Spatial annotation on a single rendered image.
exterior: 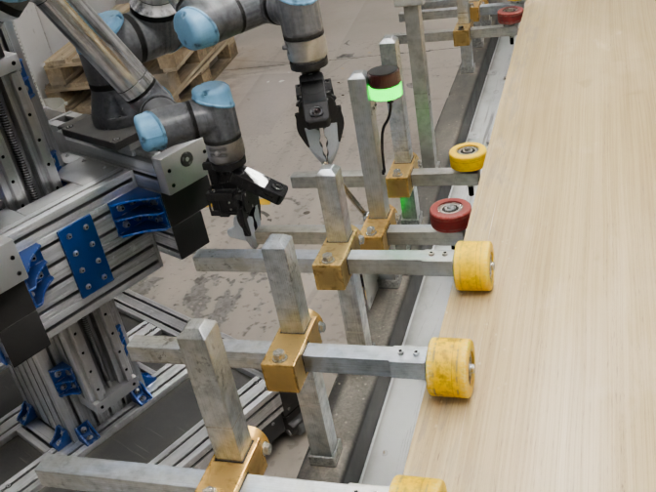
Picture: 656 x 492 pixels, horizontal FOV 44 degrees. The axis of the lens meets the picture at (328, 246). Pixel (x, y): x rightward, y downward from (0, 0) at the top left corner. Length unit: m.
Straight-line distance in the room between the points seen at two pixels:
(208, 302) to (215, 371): 2.20
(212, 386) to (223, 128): 0.75
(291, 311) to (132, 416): 1.25
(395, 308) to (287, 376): 0.56
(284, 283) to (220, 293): 2.02
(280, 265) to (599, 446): 0.47
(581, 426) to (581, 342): 0.17
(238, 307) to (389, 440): 1.63
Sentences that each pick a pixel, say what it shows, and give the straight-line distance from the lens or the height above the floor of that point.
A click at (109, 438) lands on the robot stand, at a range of 2.34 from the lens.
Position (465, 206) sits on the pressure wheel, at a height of 0.91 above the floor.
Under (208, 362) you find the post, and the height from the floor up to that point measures 1.13.
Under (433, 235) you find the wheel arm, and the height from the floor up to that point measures 0.85.
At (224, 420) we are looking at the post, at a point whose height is 1.04.
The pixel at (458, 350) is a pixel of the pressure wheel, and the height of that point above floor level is 0.98.
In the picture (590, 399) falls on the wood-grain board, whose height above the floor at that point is 0.90.
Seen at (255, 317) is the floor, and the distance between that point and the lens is 2.97.
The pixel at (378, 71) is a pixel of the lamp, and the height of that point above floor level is 1.17.
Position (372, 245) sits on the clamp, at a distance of 1.59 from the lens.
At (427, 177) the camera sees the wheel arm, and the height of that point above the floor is 0.85.
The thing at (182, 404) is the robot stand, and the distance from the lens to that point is 2.35.
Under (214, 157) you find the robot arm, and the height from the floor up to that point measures 1.04.
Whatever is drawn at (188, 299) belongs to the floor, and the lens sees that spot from 3.18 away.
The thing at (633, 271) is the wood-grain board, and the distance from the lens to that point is 1.38.
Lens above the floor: 1.67
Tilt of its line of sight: 31 degrees down
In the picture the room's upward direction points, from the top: 11 degrees counter-clockwise
